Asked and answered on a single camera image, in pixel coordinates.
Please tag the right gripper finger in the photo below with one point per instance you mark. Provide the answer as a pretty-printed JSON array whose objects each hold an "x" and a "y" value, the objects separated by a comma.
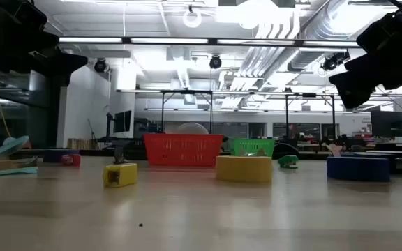
[
  {"x": 354, "y": 90},
  {"x": 370, "y": 69}
]

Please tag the white LED light strip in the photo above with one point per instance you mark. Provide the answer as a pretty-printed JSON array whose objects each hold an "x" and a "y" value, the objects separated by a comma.
[
  {"x": 255, "y": 42},
  {"x": 169, "y": 40},
  {"x": 89, "y": 40},
  {"x": 330, "y": 43}
]

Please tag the yellow tape roll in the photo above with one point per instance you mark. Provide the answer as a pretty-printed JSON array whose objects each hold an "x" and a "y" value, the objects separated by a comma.
[{"x": 244, "y": 169}]

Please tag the green mini stapler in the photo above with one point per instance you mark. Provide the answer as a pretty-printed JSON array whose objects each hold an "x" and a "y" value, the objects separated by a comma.
[{"x": 288, "y": 161}]

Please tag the silver ventilation duct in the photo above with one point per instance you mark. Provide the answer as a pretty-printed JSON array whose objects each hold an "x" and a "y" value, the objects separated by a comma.
[{"x": 323, "y": 28}]

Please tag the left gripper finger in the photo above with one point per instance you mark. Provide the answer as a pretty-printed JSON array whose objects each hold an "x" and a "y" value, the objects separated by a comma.
[
  {"x": 37, "y": 42},
  {"x": 61, "y": 62}
]

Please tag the black computer monitor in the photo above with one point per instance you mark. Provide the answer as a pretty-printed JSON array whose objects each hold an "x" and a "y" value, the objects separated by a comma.
[
  {"x": 391, "y": 123},
  {"x": 122, "y": 121}
]

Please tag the black round camera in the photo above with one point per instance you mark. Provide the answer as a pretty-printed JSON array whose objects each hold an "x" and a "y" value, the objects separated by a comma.
[
  {"x": 100, "y": 65},
  {"x": 215, "y": 62}
]

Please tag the black overhead frame bar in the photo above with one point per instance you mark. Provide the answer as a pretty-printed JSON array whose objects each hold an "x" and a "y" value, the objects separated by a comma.
[{"x": 126, "y": 40}]

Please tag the black plastic basket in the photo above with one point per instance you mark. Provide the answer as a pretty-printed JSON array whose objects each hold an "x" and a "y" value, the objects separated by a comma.
[{"x": 136, "y": 149}]

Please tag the black aluminium table frame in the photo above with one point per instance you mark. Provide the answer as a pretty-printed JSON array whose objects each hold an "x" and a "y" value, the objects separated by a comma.
[{"x": 93, "y": 152}]

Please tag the black staple remover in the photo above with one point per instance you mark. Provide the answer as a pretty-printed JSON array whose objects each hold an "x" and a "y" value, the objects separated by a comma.
[{"x": 119, "y": 153}]

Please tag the red staple remover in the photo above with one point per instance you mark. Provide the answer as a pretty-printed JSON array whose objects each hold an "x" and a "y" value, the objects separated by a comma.
[{"x": 72, "y": 160}]

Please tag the red plastic basket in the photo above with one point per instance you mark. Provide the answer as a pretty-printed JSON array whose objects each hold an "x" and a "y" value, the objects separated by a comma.
[{"x": 183, "y": 150}]

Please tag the teal staple remover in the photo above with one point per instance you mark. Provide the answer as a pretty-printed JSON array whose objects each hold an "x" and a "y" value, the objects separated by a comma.
[{"x": 2, "y": 150}]

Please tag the beige staple remover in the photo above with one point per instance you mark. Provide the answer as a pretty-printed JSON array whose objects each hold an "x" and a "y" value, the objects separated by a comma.
[{"x": 335, "y": 150}]

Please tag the black background rig frame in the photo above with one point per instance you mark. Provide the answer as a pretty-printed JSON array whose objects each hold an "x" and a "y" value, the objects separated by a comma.
[
  {"x": 187, "y": 92},
  {"x": 309, "y": 95}
]

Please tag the blue tape roll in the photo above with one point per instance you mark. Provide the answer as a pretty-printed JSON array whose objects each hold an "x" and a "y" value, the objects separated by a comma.
[{"x": 358, "y": 169}]

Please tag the green plastic basket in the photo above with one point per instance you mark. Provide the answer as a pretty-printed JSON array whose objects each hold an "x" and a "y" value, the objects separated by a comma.
[{"x": 253, "y": 146}]

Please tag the black camera on mount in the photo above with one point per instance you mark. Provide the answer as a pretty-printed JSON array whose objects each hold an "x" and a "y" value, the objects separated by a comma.
[{"x": 333, "y": 61}]

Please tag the wooden boards stack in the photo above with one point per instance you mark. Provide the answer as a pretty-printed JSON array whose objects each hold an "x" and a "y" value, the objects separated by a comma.
[{"x": 80, "y": 143}]

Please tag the yellow mini stapler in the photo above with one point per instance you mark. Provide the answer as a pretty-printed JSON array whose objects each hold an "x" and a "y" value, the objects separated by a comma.
[{"x": 124, "y": 174}]

